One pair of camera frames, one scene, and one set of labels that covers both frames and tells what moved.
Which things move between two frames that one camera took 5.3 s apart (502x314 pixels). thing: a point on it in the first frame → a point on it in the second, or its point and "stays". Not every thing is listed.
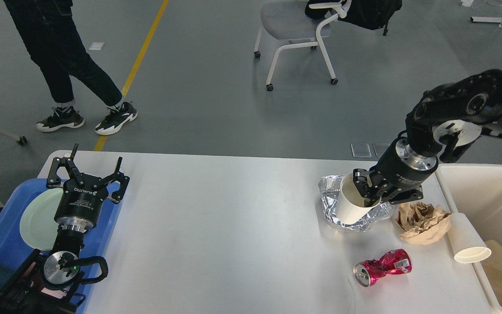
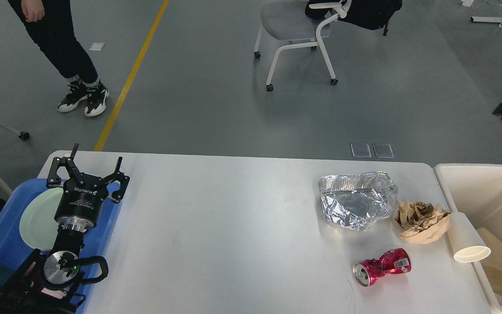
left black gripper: x=78 y=206 stays
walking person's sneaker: x=62 y=117 → x=77 y=93
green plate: x=38 y=228 stays
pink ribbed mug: x=55 y=293 stays
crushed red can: x=397 y=261 stays
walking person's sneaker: x=117 y=119 → x=96 y=98
